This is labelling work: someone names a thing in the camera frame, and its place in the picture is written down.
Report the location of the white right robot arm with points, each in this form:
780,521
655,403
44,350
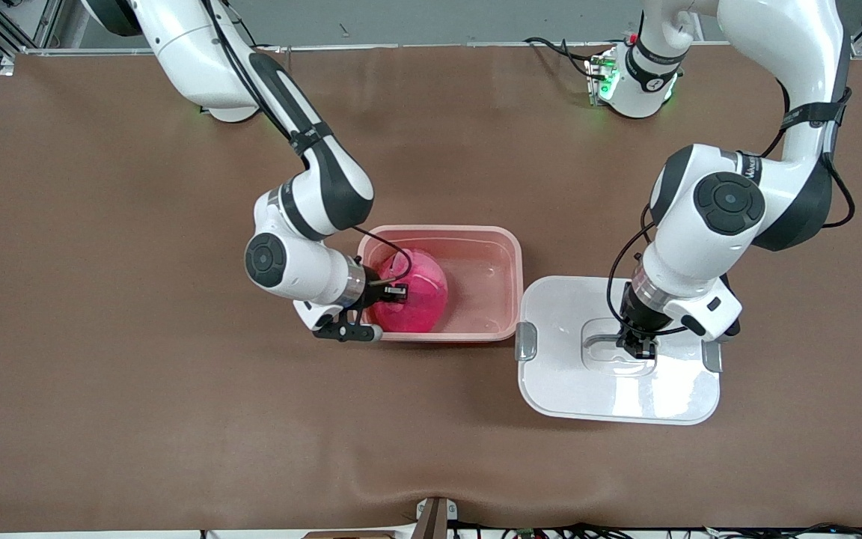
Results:
304,269

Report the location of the brown table mat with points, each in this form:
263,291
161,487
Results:
176,412

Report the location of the pink plush toy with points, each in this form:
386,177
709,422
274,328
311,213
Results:
420,299

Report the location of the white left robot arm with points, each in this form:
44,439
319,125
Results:
693,247

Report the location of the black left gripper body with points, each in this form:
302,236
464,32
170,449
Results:
634,317

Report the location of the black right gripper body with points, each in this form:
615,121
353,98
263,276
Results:
371,290

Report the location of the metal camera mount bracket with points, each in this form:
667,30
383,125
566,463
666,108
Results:
435,520

